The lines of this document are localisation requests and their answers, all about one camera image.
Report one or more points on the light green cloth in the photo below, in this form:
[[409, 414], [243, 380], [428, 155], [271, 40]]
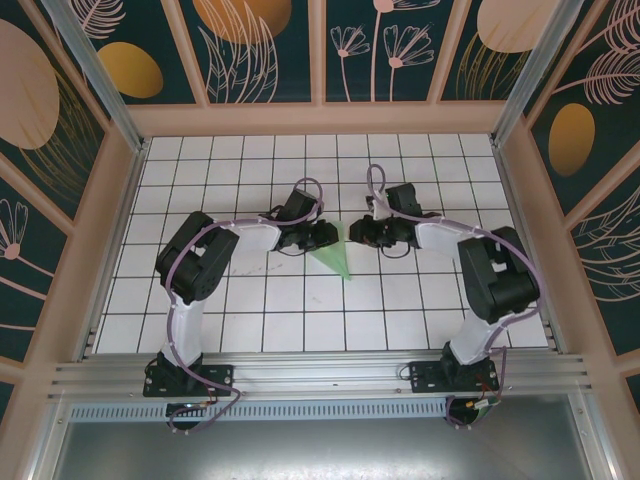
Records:
[[335, 260]]

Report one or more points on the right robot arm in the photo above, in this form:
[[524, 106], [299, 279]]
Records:
[[500, 280]]

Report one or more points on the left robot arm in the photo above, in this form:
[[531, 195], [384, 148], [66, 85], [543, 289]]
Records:
[[200, 260]]

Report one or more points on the grey metal sheet panel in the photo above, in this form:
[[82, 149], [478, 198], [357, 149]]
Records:
[[320, 450]]

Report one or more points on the small electronics board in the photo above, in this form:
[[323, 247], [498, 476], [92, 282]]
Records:
[[482, 407], [185, 406]]

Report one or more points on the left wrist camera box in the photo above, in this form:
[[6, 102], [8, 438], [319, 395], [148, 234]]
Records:
[[320, 207]]

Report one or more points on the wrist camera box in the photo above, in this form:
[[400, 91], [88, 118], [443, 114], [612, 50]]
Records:
[[377, 209], [320, 207]]

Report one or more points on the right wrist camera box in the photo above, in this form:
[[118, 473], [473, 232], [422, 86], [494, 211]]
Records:
[[377, 209]]

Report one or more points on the thin aluminium side rail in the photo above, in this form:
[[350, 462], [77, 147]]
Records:
[[512, 200], [131, 200]]

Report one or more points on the long aluminium mounting rail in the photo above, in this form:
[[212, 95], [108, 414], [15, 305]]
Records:
[[320, 375]]

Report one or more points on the aluminium corner post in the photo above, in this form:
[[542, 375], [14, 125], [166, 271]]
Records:
[[529, 72], [97, 72]]

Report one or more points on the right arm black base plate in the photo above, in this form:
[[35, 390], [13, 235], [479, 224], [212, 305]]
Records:
[[425, 380]]

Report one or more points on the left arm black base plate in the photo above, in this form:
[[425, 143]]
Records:
[[220, 380]]

